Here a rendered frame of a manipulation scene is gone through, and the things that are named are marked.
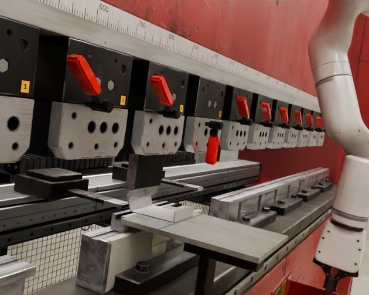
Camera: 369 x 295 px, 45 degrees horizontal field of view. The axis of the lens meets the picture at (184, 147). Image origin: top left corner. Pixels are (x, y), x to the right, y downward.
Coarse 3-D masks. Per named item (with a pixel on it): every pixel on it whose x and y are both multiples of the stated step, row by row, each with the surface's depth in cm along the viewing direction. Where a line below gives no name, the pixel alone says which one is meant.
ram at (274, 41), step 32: (0, 0) 48; (32, 0) 52; (128, 0) 68; (160, 0) 76; (192, 0) 86; (224, 0) 99; (256, 0) 116; (288, 0) 140; (320, 0) 178; (64, 32) 57; (96, 32) 63; (192, 32) 88; (224, 32) 101; (256, 32) 119; (288, 32) 146; (192, 64) 90; (256, 64) 123; (288, 64) 152; (288, 96) 159
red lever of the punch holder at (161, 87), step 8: (152, 80) 73; (160, 80) 73; (160, 88) 73; (168, 88) 75; (160, 96) 75; (168, 96) 75; (168, 104) 76; (160, 112) 80; (168, 112) 79; (176, 112) 78
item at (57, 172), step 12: (24, 180) 95; (36, 180) 93; (48, 180) 94; (60, 180) 95; (72, 180) 98; (84, 180) 101; (24, 192) 95; (36, 192) 93; (48, 192) 92; (60, 192) 94; (72, 192) 94; (84, 192) 96; (108, 204) 90; (120, 204) 89
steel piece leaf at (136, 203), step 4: (148, 196) 93; (128, 200) 86; (132, 200) 87; (136, 200) 89; (140, 200) 90; (144, 200) 91; (148, 200) 93; (132, 204) 87; (136, 204) 88; (140, 204) 89; (144, 204) 91; (148, 204) 92; (132, 208) 87; (136, 208) 88
